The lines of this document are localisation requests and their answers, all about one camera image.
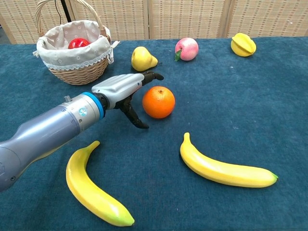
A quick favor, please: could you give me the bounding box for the black tripod stand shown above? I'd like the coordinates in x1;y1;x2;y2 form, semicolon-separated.
60;0;72;24

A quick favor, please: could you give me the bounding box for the yellow pear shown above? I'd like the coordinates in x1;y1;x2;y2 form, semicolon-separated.
131;46;159;72

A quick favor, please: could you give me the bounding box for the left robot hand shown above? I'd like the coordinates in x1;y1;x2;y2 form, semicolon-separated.
91;70;165;129

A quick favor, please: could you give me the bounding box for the yellow starfruit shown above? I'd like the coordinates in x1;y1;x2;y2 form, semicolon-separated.
231;33;257;58

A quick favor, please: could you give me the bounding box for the pink peach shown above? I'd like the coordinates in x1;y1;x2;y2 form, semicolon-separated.
174;37;199;62

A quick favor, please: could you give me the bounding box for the yellow plastic banana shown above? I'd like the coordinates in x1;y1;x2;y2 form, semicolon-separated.
180;132;279;188
65;140;135;227

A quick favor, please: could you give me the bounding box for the bright red speckled apple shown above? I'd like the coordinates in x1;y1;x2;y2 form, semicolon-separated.
68;38;91;50

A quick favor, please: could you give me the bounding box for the thin black hanging cable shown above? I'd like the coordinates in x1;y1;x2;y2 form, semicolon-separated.
54;0;61;25

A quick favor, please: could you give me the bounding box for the blue table mat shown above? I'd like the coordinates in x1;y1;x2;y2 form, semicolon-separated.
0;36;308;231

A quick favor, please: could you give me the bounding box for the wicker basket with white liner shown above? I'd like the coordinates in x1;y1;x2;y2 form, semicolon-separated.
33;0;120;86

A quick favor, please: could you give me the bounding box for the orange fruit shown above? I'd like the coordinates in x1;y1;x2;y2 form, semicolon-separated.
142;86;176;119

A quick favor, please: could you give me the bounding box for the bamboo folding screen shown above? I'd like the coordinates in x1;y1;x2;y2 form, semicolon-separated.
0;0;308;45

